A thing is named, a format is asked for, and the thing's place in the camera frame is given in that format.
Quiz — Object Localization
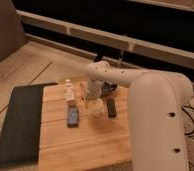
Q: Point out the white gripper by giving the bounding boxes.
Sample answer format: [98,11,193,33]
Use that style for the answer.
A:
[85,79,104,115]

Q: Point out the white ceramic cup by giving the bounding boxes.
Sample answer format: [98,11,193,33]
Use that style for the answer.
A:
[91,99,102,118]

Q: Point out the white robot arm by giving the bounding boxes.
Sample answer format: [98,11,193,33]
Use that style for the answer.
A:
[85,61,194,171]

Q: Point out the black remote control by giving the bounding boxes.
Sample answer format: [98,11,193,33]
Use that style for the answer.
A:
[107,99,117,117]

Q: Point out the dark round bowl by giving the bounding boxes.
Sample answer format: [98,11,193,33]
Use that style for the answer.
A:
[101,82,117,96]

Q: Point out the small white bottle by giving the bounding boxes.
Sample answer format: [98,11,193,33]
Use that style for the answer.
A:
[65,79,75,102]

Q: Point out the dark gray floor mat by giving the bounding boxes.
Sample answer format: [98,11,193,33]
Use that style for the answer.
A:
[0,82,55,167]

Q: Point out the brown upholstered chair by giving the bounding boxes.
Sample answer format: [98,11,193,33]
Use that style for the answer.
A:
[0,0,27,62]

